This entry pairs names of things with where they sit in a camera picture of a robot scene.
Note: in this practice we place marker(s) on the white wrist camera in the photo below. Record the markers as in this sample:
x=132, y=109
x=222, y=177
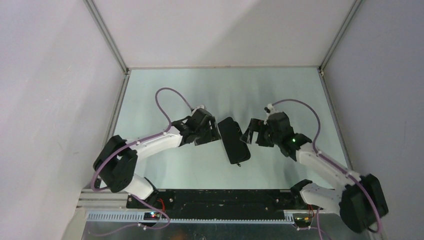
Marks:
x=270, y=109
x=198, y=107

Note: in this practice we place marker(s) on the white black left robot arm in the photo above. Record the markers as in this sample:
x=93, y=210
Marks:
x=117, y=161

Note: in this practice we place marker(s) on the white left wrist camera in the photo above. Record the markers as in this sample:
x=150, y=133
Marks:
x=198, y=107

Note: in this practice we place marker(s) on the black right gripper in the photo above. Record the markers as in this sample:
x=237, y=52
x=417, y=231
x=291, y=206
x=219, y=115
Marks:
x=255, y=125

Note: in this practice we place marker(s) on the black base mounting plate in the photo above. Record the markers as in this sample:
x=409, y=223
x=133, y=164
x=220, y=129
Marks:
x=226, y=203

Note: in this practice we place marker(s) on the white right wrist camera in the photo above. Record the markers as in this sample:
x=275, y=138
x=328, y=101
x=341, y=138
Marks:
x=270, y=109

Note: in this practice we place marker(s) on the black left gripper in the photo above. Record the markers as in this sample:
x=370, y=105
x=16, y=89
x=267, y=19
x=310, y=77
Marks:
x=213, y=134

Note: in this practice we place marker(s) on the black zippered tool case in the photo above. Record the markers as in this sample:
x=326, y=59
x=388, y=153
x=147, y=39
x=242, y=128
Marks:
x=236, y=150

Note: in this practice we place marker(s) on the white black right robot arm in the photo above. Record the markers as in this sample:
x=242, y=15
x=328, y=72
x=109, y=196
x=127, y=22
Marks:
x=357, y=199

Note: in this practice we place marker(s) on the grey slotted cable duct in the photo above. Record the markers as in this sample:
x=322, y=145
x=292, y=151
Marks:
x=143, y=217

